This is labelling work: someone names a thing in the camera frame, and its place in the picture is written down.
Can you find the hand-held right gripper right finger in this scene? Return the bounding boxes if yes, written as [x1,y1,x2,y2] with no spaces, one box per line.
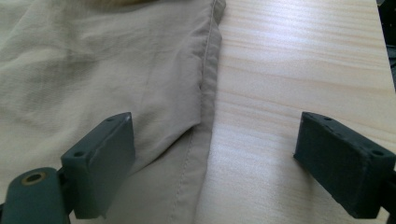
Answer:
[293,111,396,219]

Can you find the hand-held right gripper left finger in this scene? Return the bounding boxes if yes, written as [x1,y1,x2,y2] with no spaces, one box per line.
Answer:
[60,111,136,220]

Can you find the khaki shorts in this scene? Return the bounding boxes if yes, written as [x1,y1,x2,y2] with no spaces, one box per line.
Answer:
[0,0,227,224]

